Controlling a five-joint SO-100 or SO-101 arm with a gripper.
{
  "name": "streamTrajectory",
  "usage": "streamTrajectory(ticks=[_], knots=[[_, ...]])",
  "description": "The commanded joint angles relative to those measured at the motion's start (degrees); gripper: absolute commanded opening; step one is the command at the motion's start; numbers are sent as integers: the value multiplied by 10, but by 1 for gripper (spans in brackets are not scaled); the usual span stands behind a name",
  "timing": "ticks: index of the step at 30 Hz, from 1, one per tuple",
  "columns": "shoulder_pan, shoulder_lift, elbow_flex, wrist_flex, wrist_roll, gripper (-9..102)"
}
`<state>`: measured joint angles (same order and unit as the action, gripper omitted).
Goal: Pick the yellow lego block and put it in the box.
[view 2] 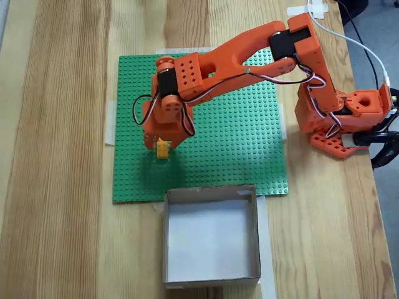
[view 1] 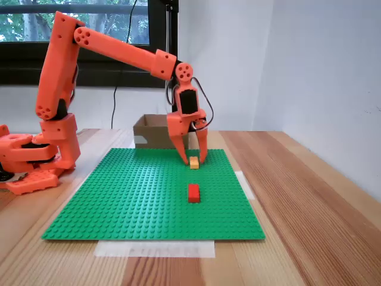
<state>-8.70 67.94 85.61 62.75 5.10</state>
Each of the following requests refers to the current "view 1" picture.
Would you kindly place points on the yellow lego block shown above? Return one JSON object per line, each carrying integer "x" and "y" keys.
{"x": 194, "y": 164}

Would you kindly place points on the open cardboard box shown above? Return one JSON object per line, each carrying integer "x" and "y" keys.
{"x": 154, "y": 135}

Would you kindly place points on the red lego block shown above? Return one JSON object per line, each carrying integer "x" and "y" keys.
{"x": 194, "y": 194}

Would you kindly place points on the green lego baseplate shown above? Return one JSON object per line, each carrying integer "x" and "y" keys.
{"x": 134, "y": 202}

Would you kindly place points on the black framed window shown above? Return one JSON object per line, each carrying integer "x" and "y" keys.
{"x": 119, "y": 77}

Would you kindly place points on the wide white masking tape strip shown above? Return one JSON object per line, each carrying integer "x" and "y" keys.
{"x": 154, "y": 249}

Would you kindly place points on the black table clamp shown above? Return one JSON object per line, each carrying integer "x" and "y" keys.
{"x": 4, "y": 177}

